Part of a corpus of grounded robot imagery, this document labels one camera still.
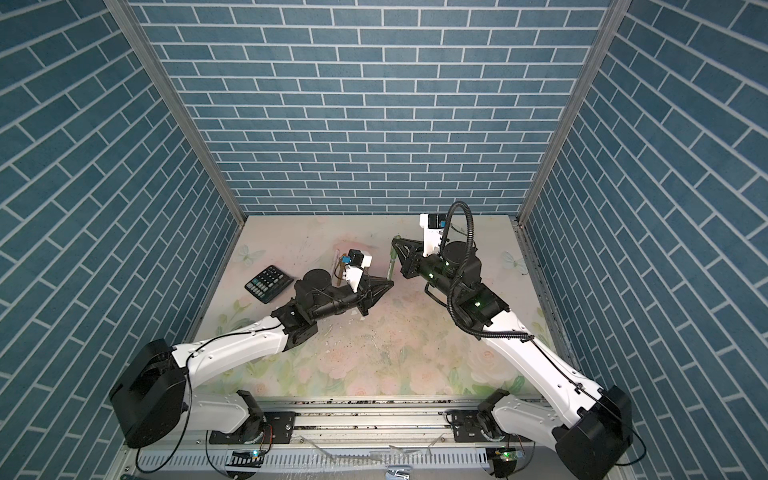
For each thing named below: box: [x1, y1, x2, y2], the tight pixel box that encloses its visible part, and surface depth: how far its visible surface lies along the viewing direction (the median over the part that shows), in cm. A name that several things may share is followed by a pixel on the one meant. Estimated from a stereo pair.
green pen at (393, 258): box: [387, 246, 398, 281], surface depth 72 cm
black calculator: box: [244, 265, 294, 304], surface depth 101 cm
